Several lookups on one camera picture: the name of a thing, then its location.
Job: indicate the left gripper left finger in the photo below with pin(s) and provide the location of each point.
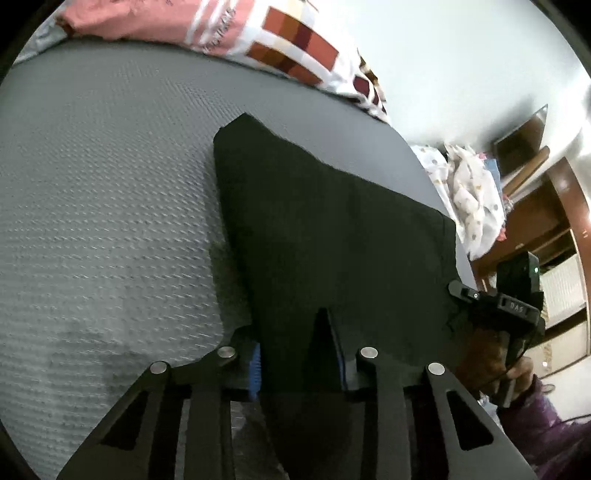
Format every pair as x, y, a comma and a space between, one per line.
171, 420

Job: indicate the grey textured mattress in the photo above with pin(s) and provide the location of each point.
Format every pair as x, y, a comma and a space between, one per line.
114, 253

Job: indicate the pink patchwork pillow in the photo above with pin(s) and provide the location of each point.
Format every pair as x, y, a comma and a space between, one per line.
287, 38

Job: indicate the brown wooden furniture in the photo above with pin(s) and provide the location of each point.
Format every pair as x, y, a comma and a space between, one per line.
549, 219

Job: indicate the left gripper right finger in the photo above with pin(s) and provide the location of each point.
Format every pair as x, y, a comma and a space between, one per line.
381, 419

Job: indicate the white dotted cloth pile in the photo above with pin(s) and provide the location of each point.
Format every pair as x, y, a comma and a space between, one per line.
469, 185

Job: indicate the purple sleeved right forearm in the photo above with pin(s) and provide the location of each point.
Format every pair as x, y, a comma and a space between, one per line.
554, 448

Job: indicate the right hand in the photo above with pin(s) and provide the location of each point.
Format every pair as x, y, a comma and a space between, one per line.
484, 366

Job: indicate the black pants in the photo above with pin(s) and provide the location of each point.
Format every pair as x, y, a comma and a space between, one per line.
329, 263

